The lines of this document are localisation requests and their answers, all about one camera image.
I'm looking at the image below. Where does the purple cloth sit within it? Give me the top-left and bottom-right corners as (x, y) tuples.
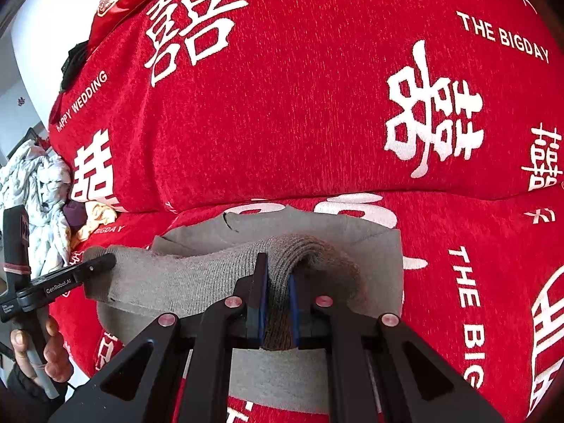
(64, 200), (87, 231)

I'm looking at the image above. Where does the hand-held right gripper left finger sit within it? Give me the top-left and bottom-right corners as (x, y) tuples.
(48, 253), (269, 423)

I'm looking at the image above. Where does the dark cloth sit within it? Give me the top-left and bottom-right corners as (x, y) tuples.
(59, 39), (91, 92)

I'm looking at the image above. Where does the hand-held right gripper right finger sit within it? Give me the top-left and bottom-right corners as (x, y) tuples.
(288, 273), (504, 423)

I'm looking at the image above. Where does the person's left hand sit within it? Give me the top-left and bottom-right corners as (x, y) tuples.
(10, 315), (74, 385)

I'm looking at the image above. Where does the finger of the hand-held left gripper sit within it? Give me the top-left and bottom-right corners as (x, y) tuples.
(70, 253), (116, 283)

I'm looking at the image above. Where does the grey knit sweater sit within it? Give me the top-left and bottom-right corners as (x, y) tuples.
(81, 207), (406, 416)

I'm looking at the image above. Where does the white crumpled cloth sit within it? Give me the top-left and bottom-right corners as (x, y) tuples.
(0, 139), (73, 279)

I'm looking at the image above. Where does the red printed sofa cover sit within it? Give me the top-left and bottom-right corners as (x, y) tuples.
(46, 0), (564, 423)

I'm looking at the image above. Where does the pale yellow cloth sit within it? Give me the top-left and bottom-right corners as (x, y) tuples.
(70, 200), (121, 248)

